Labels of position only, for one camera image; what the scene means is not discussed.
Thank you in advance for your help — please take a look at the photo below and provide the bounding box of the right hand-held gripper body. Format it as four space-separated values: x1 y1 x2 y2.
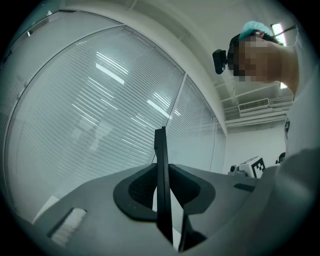
227 155 267 179

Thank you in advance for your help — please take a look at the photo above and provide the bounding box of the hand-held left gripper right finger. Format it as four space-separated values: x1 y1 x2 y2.
169 163 259 252

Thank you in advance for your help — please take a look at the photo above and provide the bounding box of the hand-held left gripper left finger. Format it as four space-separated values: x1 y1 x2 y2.
32 163 176 256

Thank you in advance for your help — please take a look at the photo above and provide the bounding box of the white window blind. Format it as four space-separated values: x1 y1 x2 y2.
213 117 228 173
4 24 187 221
152 74 217 173
1 9 126 156

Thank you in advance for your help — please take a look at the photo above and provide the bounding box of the white ceiling pipe bundle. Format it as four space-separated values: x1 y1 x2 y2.
221 82 295 128

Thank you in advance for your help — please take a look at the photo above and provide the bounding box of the white ceiling air vent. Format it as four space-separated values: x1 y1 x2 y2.
237 97 271 114

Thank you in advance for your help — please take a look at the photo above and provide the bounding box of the white printed t-shirt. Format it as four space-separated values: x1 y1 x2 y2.
283 24 320 161

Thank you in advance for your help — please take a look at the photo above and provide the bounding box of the person's head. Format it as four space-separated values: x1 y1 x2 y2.
228 32 300 95

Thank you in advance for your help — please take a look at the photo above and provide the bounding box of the teal cap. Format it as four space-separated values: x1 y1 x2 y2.
238 20 273 42

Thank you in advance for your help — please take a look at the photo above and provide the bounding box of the black head-mounted camera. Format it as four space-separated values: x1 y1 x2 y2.
211 48 230 75

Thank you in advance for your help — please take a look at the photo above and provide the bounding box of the black head camera cable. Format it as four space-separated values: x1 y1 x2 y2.
273 24 298 38

